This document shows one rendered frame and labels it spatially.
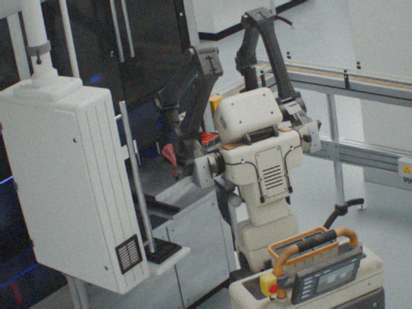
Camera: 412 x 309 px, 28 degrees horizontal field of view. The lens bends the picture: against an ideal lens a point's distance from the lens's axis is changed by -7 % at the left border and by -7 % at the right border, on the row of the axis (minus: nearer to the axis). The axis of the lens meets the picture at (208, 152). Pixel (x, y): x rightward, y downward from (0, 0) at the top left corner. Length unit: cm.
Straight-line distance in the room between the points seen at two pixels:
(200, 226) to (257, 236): 100
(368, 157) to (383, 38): 78
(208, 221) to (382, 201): 135
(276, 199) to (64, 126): 81
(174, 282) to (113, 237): 118
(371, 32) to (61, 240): 251
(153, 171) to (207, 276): 73
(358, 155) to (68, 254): 196
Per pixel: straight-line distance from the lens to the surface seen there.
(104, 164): 293
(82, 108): 282
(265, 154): 306
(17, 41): 330
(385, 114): 516
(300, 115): 324
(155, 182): 374
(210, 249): 429
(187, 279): 422
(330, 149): 472
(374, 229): 489
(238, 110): 306
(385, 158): 452
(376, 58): 505
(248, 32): 342
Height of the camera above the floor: 245
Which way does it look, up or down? 23 degrees down
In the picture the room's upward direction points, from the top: 10 degrees counter-clockwise
